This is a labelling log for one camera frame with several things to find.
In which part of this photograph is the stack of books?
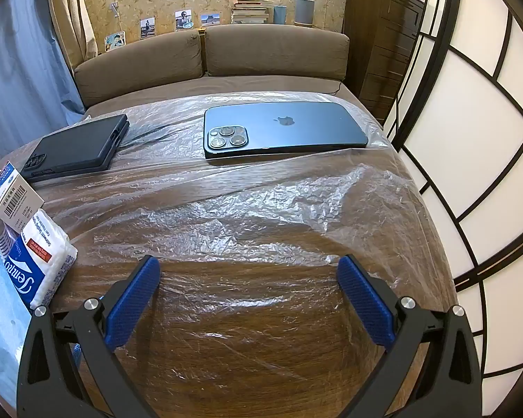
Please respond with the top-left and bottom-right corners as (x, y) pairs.
(231, 0), (274, 24)

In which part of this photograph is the brown sofa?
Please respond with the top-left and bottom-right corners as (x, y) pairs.
(84, 75), (386, 129)

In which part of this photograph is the black cased phone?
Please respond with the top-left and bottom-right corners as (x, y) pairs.
(20, 114), (130, 183)

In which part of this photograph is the blue white tissue pack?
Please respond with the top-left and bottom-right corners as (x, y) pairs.
(4, 209), (78, 310)

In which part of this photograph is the blue smartphone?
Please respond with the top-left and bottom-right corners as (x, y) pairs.
(203, 101), (370, 160)

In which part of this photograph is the grey blue speaker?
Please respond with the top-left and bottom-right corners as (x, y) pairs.
(295, 0), (315, 27)

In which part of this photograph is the light blue packet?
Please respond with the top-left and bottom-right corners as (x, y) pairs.
(0, 213), (32, 408)

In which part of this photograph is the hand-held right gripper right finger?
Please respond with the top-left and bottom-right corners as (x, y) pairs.
(336, 255), (482, 418)

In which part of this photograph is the blue curtain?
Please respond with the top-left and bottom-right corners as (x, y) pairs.
(0, 0), (85, 157)

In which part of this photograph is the brown sofa cushion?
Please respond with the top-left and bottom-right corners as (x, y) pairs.
(73, 29), (205, 107)

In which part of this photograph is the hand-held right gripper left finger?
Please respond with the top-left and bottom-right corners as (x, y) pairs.
(16, 255), (162, 418)

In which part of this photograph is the dark wooden cabinet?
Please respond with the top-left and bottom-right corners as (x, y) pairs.
(344, 0), (425, 116)

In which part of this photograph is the white blue medicine box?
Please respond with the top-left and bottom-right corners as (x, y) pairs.
(0, 161), (45, 232)

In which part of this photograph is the beige curtain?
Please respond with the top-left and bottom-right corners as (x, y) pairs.
(46, 0), (99, 64)

